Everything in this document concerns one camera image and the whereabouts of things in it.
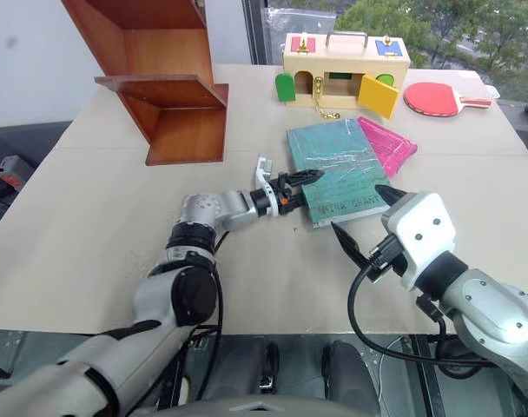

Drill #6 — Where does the red and grey tool case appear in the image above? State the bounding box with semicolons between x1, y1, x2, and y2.
0;155;30;193

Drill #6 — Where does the gold door chain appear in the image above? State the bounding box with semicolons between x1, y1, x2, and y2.
312;76;343;123

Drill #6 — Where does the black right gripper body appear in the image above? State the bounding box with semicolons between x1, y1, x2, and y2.
366;242;407;284

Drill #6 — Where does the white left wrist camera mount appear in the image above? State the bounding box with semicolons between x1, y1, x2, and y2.
253;156;280;217

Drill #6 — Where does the clear plastic bag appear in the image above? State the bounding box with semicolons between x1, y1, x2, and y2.
263;6;337;67

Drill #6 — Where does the brown wooden shelf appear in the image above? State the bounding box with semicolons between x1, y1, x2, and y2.
60;0;229;167

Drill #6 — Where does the pink book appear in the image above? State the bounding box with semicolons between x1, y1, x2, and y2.
357;116;419;180

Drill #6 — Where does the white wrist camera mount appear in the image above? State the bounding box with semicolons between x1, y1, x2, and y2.
380;190;458;291
253;156;280;217

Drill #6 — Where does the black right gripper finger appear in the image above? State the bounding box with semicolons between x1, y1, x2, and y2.
373;184;407;209
329;222;373;274

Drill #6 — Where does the teal plastic-wrapped book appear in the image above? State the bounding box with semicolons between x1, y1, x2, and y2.
285;116;393;230

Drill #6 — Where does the pale wooden lock box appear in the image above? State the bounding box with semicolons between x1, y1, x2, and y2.
282;32;411;113

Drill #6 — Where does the grey rounded robot torso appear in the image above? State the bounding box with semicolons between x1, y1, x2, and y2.
159;389;378;417

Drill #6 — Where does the black table leg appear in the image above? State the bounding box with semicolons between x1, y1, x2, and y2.
157;347;191;412

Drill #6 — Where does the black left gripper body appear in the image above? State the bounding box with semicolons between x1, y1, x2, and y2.
272;172;307;216

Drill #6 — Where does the red table tennis paddle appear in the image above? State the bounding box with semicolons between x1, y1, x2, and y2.
402;81;494;117

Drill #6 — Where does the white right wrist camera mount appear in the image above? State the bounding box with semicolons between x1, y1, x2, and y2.
380;190;458;291

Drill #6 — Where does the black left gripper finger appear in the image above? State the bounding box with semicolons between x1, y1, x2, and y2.
285;169;326;189

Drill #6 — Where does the metal box carry handle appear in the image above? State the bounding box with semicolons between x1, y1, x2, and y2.
325;30;370;53

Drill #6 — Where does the yellow square box door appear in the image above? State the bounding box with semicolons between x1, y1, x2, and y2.
357;73;400;120

